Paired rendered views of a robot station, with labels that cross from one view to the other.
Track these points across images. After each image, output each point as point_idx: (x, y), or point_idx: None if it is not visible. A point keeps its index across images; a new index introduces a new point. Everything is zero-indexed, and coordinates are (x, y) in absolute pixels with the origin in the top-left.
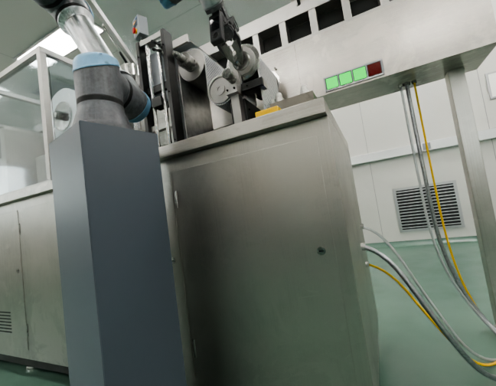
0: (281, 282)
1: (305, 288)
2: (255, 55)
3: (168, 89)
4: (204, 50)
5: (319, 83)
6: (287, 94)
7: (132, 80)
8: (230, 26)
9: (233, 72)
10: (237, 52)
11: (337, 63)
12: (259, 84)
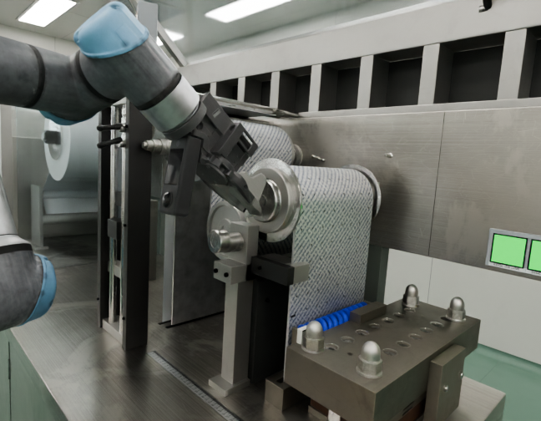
0: None
1: None
2: (293, 200)
3: (124, 220)
4: (272, 57)
5: (477, 234)
6: (399, 223)
7: (4, 269)
8: (216, 166)
9: (230, 240)
10: (243, 202)
11: None
12: (280, 282)
